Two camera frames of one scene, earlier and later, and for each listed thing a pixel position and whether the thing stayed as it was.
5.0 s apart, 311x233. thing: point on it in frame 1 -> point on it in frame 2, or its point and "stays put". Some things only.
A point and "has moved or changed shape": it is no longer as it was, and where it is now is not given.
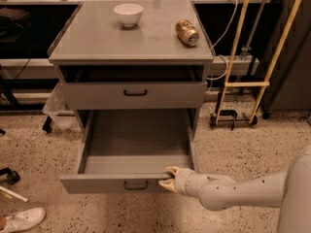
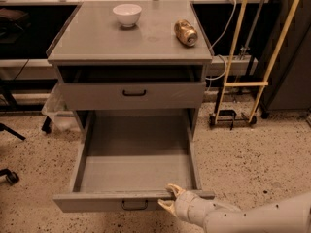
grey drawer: x=127 y=151 has moved or changed shape
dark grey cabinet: x=290 y=86 stays put
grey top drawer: x=133 y=86 stays put
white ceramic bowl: x=128 y=14 stays put
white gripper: x=185 y=182 -> x=185 y=203
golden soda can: x=187 y=32 stays put
